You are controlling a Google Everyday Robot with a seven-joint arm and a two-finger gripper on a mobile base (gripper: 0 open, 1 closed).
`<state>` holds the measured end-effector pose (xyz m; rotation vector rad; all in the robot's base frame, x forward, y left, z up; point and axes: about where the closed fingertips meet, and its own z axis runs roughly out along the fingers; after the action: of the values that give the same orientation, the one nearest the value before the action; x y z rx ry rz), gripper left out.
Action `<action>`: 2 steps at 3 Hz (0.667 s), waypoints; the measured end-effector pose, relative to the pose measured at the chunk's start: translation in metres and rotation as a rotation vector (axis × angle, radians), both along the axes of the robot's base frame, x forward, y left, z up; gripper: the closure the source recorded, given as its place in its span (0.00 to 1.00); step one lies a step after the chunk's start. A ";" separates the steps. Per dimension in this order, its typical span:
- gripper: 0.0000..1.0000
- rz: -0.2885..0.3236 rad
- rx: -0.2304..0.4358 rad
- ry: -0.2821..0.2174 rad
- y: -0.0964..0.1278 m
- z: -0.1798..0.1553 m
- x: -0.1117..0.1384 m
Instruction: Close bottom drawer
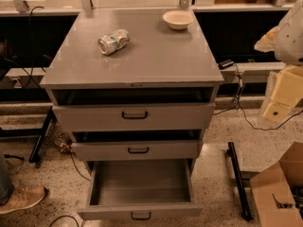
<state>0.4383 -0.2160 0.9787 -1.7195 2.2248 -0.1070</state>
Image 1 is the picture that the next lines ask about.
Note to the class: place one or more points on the grey middle drawer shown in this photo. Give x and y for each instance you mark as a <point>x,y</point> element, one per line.
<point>138,150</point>

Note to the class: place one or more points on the white paper bowl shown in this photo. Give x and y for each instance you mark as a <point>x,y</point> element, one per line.
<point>178,19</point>

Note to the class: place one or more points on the grey top drawer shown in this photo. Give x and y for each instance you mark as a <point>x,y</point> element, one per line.
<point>134,109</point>

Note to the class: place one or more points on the black table leg left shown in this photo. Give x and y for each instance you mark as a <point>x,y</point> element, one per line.
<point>34,156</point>

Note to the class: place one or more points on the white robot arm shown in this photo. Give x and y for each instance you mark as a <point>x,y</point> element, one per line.
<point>286,39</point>

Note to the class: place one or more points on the black power adapter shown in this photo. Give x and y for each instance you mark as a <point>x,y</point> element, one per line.
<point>225,64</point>

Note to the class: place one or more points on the black table leg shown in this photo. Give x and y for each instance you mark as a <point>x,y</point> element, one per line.
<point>245,208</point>
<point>34,156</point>

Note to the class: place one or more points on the grey drawer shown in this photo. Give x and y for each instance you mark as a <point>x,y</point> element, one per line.
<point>140,190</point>
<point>138,150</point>
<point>134,109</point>

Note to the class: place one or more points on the black table leg right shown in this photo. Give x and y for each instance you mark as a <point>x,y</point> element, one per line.
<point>245,208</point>

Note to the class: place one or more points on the cardboard box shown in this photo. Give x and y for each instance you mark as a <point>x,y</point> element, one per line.
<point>275,184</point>

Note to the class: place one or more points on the blue jeans leg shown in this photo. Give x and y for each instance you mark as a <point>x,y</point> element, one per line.
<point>6,185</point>

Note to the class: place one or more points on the tan sneaker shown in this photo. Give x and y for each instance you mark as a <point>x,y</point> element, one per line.
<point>22,199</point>

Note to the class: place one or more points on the grey drawer cabinet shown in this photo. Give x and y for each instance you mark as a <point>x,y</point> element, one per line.
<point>156,57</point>

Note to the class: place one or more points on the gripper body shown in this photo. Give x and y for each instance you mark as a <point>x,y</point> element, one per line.
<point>290,37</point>

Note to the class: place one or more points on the grey bottom drawer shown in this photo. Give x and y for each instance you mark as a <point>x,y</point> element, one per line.
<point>140,190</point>

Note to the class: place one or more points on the crushed soda can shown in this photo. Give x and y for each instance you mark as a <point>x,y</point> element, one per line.
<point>113,41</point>

